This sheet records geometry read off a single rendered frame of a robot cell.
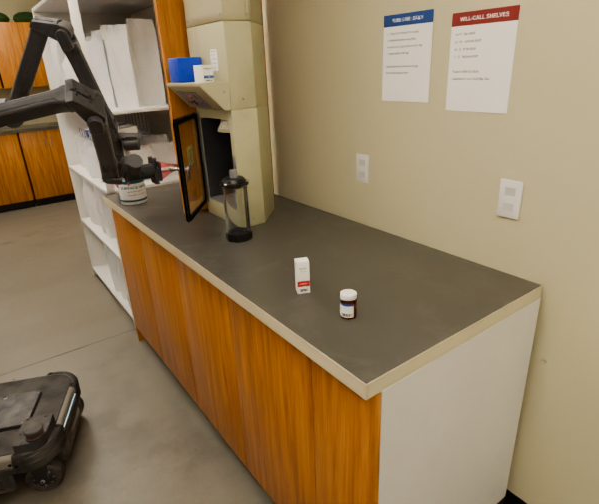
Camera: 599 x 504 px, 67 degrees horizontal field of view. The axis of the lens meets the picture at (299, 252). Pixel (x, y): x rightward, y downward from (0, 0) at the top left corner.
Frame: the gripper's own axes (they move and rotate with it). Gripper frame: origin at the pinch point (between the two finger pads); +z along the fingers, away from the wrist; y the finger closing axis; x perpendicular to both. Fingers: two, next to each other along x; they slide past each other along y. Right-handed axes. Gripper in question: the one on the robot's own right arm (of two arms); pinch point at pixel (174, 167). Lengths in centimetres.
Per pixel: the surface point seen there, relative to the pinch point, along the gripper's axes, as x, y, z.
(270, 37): 18, 48, 61
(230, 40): -19, 45, 20
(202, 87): -18.4, 29.7, 7.6
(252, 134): -18.2, 11.2, 26.6
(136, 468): -15, -120, -41
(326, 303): -90, -27, 5
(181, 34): 18, 50, 18
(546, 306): -122, -35, 62
